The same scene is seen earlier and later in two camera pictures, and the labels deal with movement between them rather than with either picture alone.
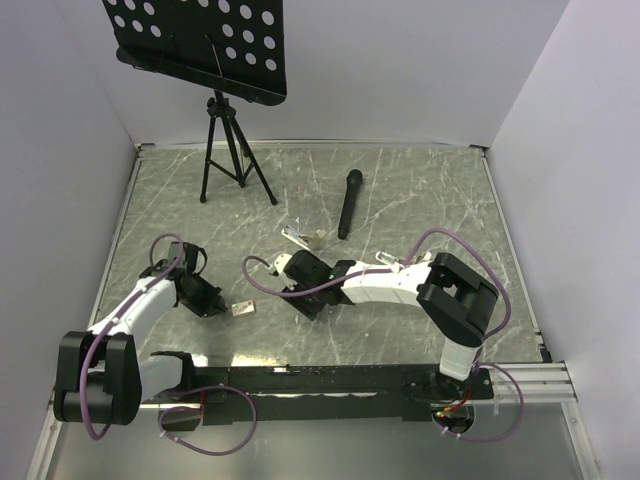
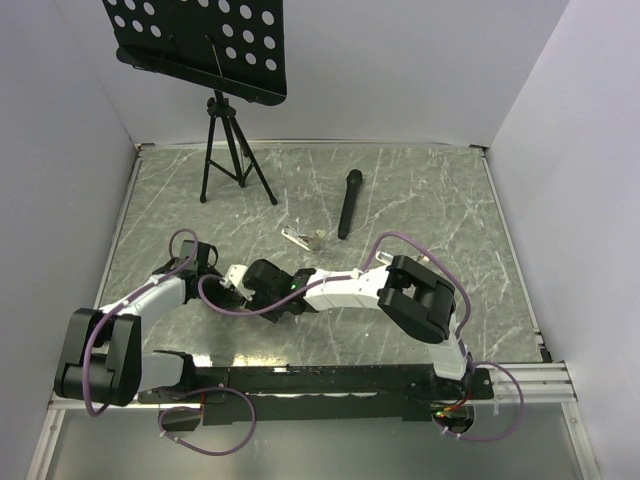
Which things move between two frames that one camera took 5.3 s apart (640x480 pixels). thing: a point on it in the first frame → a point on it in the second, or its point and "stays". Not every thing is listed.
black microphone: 354,179 stays
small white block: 281,262 → 235,273
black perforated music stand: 233,47 stays
